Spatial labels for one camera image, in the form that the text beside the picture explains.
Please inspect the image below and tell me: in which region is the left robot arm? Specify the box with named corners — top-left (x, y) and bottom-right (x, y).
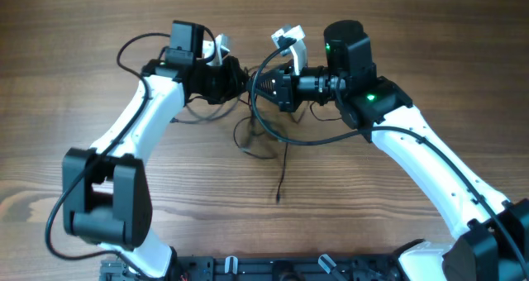
top-left (46, 21), bottom-right (249, 280)

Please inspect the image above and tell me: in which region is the black cable bundle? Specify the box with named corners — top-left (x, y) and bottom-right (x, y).
top-left (169, 65), bottom-right (309, 203)

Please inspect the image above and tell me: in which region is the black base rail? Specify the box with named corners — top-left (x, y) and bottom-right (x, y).
top-left (98, 254), bottom-right (410, 281)

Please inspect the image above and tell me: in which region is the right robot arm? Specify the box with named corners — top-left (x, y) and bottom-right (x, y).
top-left (247, 20), bottom-right (528, 280)

